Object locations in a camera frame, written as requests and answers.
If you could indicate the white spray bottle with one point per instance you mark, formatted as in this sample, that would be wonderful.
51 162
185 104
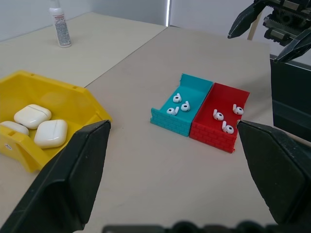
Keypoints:
61 26

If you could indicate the white earbud case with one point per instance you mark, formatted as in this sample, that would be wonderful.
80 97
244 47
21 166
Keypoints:
50 133
13 128
32 116

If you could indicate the white earbud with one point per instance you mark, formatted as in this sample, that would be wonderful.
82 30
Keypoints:
218 115
237 110
185 106
228 128
172 111
177 97

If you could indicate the light wooden post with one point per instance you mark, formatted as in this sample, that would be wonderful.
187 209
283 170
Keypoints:
253 25

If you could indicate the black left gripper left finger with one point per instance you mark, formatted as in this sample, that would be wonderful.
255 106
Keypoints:
73 174

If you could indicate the dark grey box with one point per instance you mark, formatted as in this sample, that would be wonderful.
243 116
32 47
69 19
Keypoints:
290 94

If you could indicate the white earbud case front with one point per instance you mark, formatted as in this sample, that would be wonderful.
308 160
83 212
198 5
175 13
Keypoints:
50 133

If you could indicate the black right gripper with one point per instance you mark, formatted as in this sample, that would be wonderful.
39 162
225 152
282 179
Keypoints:
284 20

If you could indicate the yellow plastic bin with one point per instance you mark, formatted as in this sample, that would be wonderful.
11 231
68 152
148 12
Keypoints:
48 97

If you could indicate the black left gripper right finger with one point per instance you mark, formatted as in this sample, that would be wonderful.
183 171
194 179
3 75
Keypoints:
277 170

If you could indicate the red brick-pattern tray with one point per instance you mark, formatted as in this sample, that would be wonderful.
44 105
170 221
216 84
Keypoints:
218 116

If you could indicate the teal brick-pattern tray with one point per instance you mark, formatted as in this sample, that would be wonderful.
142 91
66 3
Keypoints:
184 102

